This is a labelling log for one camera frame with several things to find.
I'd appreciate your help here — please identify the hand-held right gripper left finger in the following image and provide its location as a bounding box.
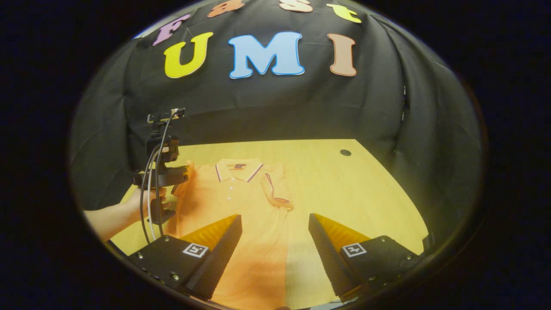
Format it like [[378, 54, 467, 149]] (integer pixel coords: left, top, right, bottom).
[[129, 214, 242, 301]]

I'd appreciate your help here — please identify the white camera cable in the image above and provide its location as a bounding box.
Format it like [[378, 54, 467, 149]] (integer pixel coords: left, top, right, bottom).
[[146, 113, 177, 242]]

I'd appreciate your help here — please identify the black backdrop cloth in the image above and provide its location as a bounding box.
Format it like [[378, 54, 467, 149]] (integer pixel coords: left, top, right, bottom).
[[69, 0, 485, 254]]

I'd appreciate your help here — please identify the orange T-shirt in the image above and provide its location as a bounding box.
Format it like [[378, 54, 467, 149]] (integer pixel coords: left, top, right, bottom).
[[166, 158, 341, 310]]

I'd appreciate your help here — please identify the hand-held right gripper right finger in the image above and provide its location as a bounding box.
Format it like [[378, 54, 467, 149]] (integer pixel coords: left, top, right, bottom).
[[309, 213, 424, 302]]

